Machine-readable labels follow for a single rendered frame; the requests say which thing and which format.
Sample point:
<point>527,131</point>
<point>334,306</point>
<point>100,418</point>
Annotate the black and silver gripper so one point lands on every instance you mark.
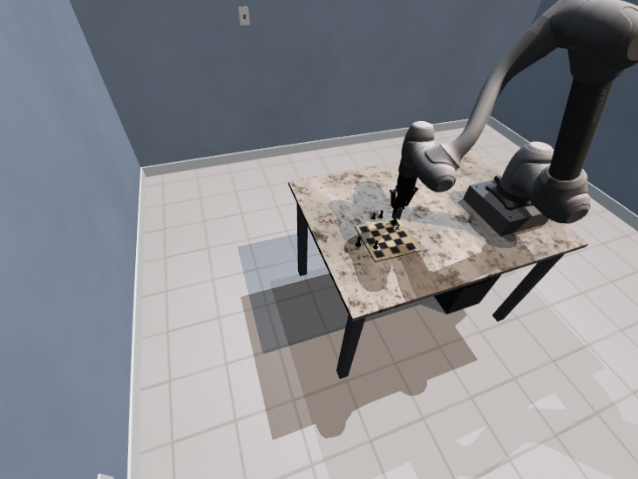
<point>405,188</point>

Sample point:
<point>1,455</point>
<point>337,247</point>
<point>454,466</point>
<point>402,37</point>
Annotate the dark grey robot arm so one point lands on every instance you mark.
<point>602,38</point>

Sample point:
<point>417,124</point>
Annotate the black and cream chessboard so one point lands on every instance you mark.
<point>392,243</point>

